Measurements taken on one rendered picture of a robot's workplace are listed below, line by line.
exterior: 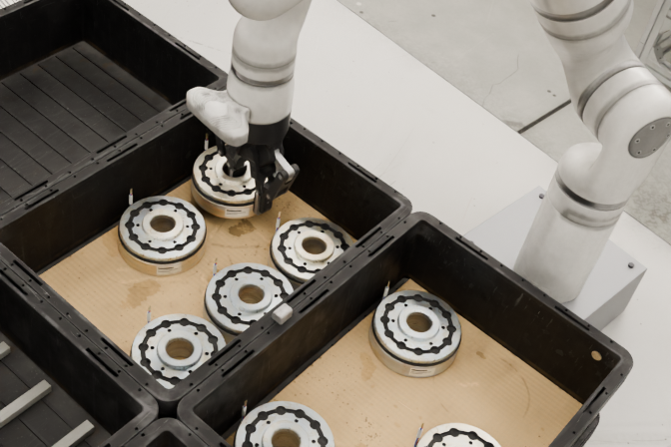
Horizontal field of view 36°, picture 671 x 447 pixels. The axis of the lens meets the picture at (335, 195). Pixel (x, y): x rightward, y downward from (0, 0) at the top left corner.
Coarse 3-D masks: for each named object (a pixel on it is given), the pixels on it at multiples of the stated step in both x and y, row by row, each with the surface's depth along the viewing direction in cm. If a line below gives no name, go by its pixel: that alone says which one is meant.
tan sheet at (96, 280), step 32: (288, 192) 133; (224, 224) 128; (256, 224) 129; (96, 256) 121; (224, 256) 124; (256, 256) 125; (64, 288) 117; (96, 288) 118; (128, 288) 119; (160, 288) 119; (192, 288) 120; (96, 320) 115; (128, 320) 116; (128, 352) 113
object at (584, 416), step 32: (416, 224) 119; (480, 256) 117; (320, 288) 110; (288, 320) 106; (576, 320) 112; (256, 352) 103; (608, 352) 110; (224, 384) 100; (608, 384) 106; (192, 416) 97; (576, 416) 103
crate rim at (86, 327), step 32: (160, 128) 124; (352, 160) 125; (64, 192) 114; (384, 192) 122; (0, 224) 110; (384, 224) 118; (0, 256) 107; (352, 256) 114; (32, 288) 104; (224, 352) 103; (160, 384) 99; (192, 384) 99
